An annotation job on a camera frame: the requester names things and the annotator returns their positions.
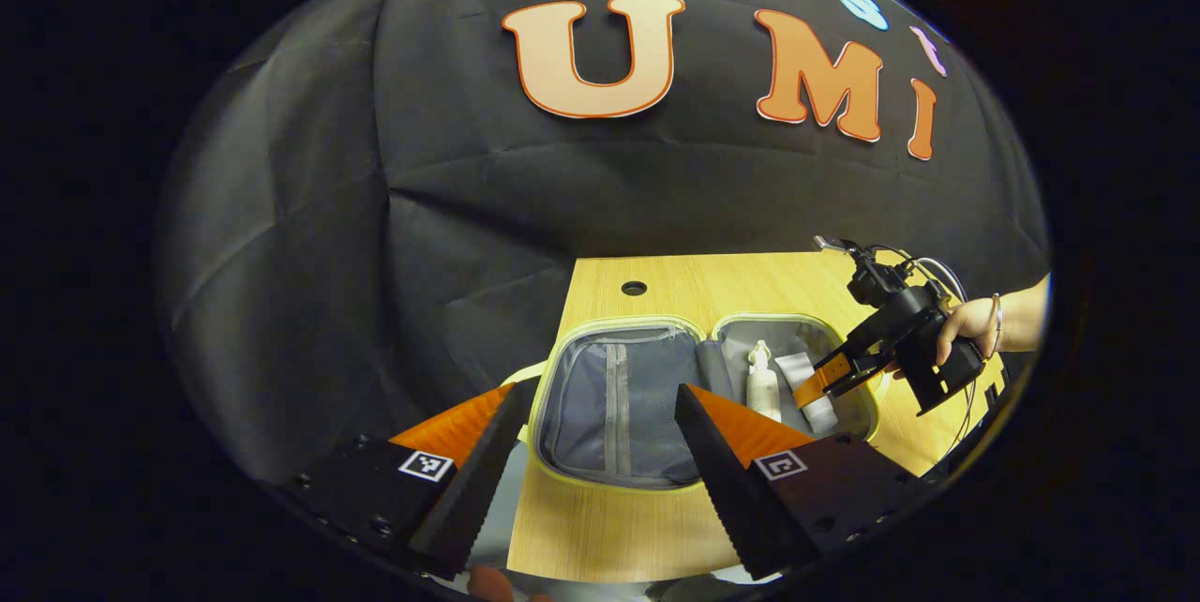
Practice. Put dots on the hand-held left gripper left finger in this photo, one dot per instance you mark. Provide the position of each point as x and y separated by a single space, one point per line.
478 489

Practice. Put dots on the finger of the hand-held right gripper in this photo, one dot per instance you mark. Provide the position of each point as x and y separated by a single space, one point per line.
867 379
820 382

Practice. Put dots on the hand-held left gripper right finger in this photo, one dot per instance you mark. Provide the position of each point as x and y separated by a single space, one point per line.
722 480

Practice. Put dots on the white squeeze tube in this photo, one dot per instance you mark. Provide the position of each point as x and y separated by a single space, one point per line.
821 417

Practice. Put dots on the white pump bottle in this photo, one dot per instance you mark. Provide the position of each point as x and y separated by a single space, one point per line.
762 393

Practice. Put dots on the pale yellow small suitcase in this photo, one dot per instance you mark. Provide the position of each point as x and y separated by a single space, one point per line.
609 405

